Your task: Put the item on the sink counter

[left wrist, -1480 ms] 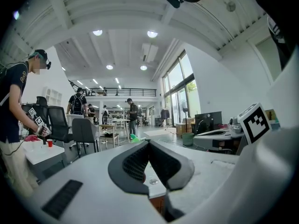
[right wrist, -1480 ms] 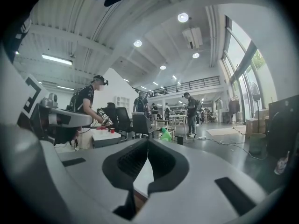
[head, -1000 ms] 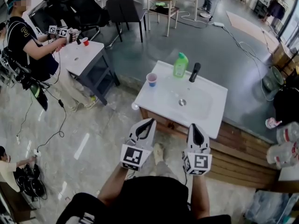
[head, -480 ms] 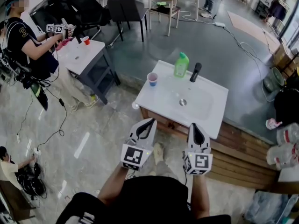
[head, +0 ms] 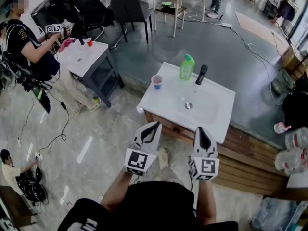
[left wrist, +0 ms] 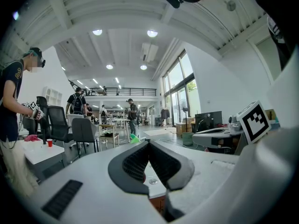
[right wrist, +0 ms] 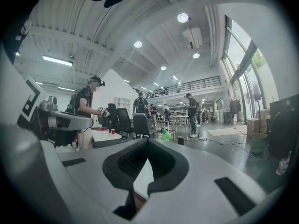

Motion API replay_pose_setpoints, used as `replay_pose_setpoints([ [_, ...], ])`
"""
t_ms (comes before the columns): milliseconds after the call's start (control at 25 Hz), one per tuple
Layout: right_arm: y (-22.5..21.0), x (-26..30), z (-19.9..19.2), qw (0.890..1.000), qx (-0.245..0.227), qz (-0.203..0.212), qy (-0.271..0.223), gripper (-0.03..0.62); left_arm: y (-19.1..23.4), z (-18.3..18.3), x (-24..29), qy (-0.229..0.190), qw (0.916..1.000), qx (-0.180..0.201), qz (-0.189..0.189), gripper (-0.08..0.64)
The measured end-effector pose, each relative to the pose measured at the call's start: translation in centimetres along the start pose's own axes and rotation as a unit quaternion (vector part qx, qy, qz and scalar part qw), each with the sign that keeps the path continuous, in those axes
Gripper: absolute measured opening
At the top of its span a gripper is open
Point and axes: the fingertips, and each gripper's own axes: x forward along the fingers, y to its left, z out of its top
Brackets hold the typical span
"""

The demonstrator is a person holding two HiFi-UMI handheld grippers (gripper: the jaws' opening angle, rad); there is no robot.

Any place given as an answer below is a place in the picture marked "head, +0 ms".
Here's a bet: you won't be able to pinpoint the white ceramic sink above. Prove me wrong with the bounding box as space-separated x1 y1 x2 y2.
139 62 236 145

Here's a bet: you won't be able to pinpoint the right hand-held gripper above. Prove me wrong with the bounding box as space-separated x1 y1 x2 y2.
188 126 220 181

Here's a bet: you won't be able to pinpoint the black mesh office chair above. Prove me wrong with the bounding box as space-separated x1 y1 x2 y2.
64 0 115 42
30 0 73 33

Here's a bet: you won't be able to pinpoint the long white cable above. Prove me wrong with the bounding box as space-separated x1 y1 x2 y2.
227 25 286 106

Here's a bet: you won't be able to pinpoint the flat cardboard sheet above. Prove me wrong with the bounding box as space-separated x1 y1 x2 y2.
234 10 290 55

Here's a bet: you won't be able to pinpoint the cardboard box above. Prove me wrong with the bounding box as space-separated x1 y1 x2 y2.
281 43 308 81

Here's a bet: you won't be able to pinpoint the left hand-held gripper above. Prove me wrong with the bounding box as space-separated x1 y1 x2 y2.
123 121 163 177

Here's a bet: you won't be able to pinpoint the black green hanging pack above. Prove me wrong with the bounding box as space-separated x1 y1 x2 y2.
31 85 51 115

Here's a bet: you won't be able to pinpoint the green soap bottle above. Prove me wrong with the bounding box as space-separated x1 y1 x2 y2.
178 53 196 80

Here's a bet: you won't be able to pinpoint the person's black shirt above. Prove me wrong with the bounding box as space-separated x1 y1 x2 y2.
57 180 239 231

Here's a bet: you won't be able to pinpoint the clear bag of bottles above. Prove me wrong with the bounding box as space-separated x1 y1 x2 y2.
274 148 308 177
284 126 308 151

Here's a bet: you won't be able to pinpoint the pink cloth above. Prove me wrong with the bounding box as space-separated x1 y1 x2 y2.
57 37 76 53

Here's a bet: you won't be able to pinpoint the wooden frame chair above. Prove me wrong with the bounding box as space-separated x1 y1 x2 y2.
152 0 188 38

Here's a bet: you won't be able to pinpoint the white table dark frame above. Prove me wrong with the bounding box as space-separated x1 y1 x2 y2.
56 38 125 108

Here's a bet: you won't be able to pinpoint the pink white packet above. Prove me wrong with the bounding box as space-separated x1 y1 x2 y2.
273 122 292 135

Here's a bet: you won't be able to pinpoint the bundle of black cables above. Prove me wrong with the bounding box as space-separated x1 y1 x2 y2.
17 167 49 203

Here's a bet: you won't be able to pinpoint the bluish plastic bag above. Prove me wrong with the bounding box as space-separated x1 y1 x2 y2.
251 196 308 231

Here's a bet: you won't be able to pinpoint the black cable with adapter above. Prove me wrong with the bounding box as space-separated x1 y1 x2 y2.
38 101 71 155

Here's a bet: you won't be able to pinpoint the black bag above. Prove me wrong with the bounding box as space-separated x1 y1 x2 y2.
282 90 308 131

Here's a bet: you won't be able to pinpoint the coat rack with clothes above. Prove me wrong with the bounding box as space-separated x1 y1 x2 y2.
274 0 299 25

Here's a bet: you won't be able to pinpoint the green trash bin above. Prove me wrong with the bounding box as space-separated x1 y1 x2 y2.
271 68 295 96

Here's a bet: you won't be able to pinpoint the wooden sink cabinet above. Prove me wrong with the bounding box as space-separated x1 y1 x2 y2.
143 109 288 197

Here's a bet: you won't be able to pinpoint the brown wooden furniture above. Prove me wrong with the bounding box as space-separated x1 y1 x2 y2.
0 185 38 229

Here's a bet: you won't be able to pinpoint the person's left forearm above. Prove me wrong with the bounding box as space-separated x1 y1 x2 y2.
100 171 136 213

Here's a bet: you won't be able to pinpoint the person's right forearm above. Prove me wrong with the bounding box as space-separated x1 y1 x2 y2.
196 179 217 226

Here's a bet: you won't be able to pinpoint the person's beige trousers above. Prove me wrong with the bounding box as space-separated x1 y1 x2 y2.
153 165 185 185

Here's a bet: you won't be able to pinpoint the black shelf unit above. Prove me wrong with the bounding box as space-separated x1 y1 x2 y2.
262 0 279 19

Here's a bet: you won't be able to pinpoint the person's beige shoe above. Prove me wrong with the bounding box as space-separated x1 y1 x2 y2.
157 147 170 170

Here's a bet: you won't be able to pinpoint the grey upholstered chair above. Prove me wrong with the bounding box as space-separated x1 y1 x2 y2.
110 0 153 44

